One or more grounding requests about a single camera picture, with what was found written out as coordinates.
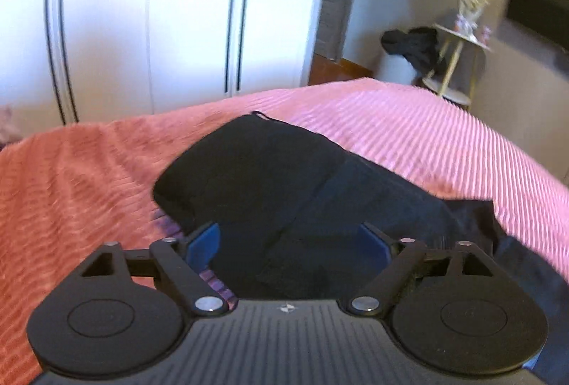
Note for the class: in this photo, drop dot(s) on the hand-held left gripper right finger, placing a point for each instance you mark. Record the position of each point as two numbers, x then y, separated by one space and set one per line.
372 243

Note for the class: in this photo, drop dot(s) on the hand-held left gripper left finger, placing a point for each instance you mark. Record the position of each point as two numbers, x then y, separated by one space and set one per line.
202 245

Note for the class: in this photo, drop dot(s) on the black pants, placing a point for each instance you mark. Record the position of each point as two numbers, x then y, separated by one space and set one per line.
266 180

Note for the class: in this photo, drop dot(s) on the pink ribbed blanket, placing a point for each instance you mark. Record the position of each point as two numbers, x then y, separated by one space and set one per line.
89 180

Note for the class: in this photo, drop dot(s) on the white laundry bin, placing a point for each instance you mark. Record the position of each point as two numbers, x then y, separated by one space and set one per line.
395 69

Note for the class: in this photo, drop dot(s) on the pile of black clothes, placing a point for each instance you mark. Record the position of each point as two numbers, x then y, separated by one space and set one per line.
413 44

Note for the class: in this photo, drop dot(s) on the round white side table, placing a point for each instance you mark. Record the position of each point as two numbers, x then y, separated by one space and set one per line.
460 36

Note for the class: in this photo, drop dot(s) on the white wardrobe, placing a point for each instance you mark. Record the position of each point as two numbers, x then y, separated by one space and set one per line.
146 11

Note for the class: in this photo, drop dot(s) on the wrapped flower bouquet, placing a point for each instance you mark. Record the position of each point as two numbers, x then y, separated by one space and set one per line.
470 0

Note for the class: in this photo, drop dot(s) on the black wall television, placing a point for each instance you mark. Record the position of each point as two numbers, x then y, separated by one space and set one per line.
540 2

